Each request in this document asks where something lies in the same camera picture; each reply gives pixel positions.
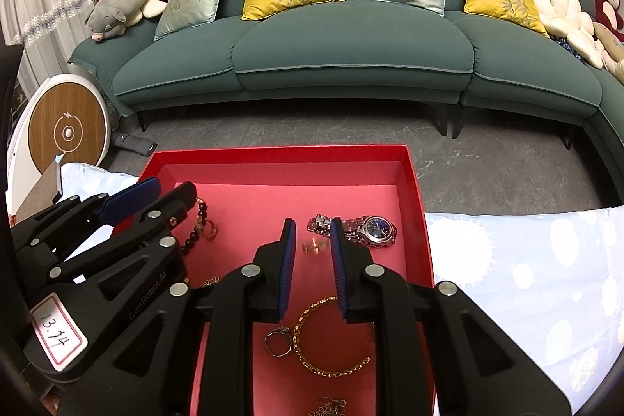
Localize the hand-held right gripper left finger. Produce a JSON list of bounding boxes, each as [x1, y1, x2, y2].
[[58, 217, 298, 416]]

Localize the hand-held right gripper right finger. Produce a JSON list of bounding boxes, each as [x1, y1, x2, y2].
[[330, 217, 571, 416]]

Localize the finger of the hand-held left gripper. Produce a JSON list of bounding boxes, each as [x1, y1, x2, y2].
[[46, 181, 198, 340], [10, 177, 161, 261]]

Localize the dark red bead bracelet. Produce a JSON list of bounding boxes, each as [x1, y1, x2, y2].
[[180, 196, 215, 258]]

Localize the red tray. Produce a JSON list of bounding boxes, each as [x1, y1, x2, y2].
[[138, 143, 437, 416]]

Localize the silver ring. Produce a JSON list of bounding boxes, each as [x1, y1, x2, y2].
[[264, 323, 293, 357]]

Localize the gold bangle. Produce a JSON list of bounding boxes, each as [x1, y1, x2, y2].
[[292, 296, 372, 378]]

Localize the pearl and gold bracelet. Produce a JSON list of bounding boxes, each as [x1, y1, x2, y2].
[[307, 398, 349, 416]]

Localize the silver wristwatch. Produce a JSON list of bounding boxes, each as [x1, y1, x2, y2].
[[307, 214, 398, 247]]

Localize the grey flat board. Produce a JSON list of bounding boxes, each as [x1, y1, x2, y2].
[[17, 158, 64, 222]]

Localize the white machine with wooden disc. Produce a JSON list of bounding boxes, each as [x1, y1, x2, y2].
[[7, 74, 159, 222]]

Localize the blue printed tablecloth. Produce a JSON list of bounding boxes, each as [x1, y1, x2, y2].
[[7, 163, 624, 414]]

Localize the grey pig plush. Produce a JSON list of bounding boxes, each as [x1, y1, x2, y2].
[[85, 0, 149, 42]]

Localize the green sofa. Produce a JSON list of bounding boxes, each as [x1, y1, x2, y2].
[[67, 0, 624, 163]]

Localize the dark blue patterned cushion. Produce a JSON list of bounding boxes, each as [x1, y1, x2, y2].
[[551, 35, 586, 56]]

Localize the cream flower-shaped cushion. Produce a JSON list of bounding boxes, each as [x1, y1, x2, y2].
[[530, 0, 605, 70]]

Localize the beige plush toy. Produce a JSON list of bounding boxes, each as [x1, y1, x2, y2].
[[592, 22, 624, 58]]

